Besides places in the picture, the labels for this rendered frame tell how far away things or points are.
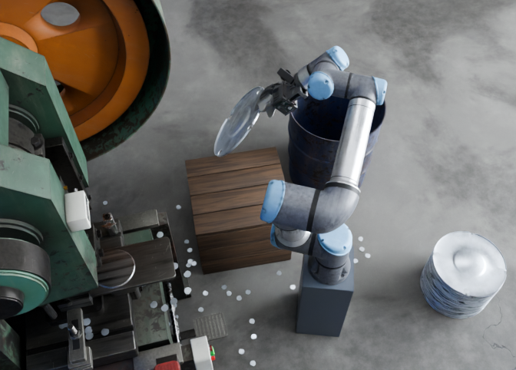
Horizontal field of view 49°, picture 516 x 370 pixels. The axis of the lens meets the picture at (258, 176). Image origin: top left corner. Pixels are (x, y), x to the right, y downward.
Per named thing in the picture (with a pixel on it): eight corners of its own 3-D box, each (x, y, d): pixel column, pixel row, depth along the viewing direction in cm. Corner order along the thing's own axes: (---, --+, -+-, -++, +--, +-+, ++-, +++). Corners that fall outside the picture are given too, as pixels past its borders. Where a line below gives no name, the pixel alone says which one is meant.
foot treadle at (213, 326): (223, 316, 227) (222, 311, 223) (228, 340, 221) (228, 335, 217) (74, 352, 218) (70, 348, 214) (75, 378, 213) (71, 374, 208)
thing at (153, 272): (173, 256, 182) (168, 235, 172) (181, 295, 174) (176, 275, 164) (95, 273, 179) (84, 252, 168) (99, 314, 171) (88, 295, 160)
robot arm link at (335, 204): (354, 236, 141) (390, 70, 157) (311, 225, 142) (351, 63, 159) (351, 247, 151) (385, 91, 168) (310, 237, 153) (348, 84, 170)
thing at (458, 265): (436, 224, 238) (437, 223, 238) (507, 242, 234) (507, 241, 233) (428, 285, 222) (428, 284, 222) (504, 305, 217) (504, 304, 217)
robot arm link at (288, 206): (312, 259, 195) (311, 228, 143) (269, 249, 197) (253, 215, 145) (319, 226, 198) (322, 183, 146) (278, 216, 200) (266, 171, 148)
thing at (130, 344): (122, 226, 190) (118, 217, 185) (139, 356, 164) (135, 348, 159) (30, 246, 185) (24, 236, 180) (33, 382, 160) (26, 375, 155)
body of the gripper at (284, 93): (268, 105, 179) (296, 86, 172) (268, 86, 184) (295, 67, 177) (284, 117, 183) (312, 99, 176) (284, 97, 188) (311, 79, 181)
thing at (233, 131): (250, 84, 213) (249, 83, 212) (276, 90, 186) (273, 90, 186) (208, 149, 213) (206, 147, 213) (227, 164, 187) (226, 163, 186)
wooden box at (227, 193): (273, 191, 276) (276, 146, 248) (291, 259, 254) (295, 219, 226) (192, 203, 271) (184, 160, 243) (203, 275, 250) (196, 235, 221)
